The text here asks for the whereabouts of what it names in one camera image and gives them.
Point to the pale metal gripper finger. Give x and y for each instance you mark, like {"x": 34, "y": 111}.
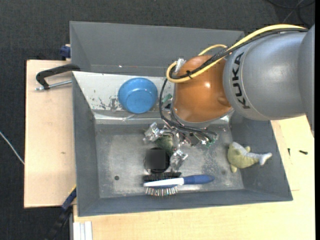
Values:
{"x": 153, "y": 133}
{"x": 178, "y": 159}

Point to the dark green plush toy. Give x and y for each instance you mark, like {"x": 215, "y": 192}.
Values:
{"x": 165, "y": 142}

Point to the blue and white brush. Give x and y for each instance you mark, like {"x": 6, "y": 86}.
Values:
{"x": 195, "y": 179}

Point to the black round object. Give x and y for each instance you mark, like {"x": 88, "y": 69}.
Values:
{"x": 150, "y": 171}

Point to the blue bowl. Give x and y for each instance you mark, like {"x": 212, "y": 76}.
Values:
{"x": 137, "y": 95}

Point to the grey metal bin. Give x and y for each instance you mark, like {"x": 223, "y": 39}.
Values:
{"x": 120, "y": 164}

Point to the yellow-green and grey plush toy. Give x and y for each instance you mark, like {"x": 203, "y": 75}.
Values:
{"x": 241, "y": 159}

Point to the small black screw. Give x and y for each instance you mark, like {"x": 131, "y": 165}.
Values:
{"x": 304, "y": 152}

